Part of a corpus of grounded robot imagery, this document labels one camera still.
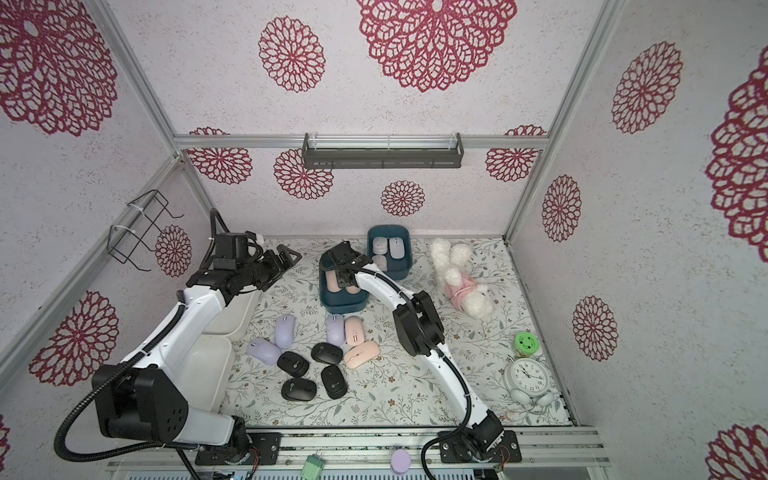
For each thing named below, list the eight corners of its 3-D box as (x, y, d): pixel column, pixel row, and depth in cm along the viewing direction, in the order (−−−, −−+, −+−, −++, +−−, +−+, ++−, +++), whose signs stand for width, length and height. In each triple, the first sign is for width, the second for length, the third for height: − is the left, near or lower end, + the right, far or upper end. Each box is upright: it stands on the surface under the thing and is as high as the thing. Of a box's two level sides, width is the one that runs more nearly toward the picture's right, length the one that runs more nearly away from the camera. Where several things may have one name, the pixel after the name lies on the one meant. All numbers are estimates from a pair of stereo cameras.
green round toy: (514, 356, 91) (521, 349, 87) (509, 339, 95) (515, 331, 91) (535, 356, 91) (543, 349, 87) (530, 339, 95) (536, 331, 91)
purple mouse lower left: (246, 352, 92) (243, 349, 90) (259, 337, 95) (256, 333, 93) (273, 367, 89) (270, 363, 87) (285, 351, 92) (282, 347, 90)
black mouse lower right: (331, 403, 83) (329, 400, 81) (319, 373, 88) (318, 369, 86) (350, 393, 85) (350, 390, 82) (338, 363, 90) (337, 360, 88)
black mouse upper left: (275, 367, 89) (272, 363, 87) (286, 352, 92) (283, 348, 90) (301, 380, 87) (299, 377, 84) (311, 364, 90) (309, 360, 87)
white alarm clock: (510, 405, 82) (516, 401, 79) (500, 363, 89) (504, 358, 86) (551, 405, 82) (558, 401, 79) (537, 363, 89) (543, 358, 86)
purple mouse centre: (324, 345, 93) (323, 341, 91) (328, 319, 99) (326, 314, 97) (345, 345, 93) (344, 341, 91) (347, 319, 99) (346, 314, 97)
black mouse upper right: (310, 358, 91) (308, 355, 89) (318, 342, 94) (316, 339, 92) (338, 367, 89) (336, 364, 87) (344, 351, 92) (344, 347, 90)
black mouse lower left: (281, 400, 83) (278, 397, 81) (285, 381, 86) (282, 378, 84) (315, 400, 83) (313, 397, 81) (317, 381, 86) (316, 378, 84)
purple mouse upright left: (273, 347, 93) (271, 344, 92) (280, 316, 100) (279, 313, 98) (291, 347, 93) (289, 344, 92) (297, 316, 100) (296, 313, 98)
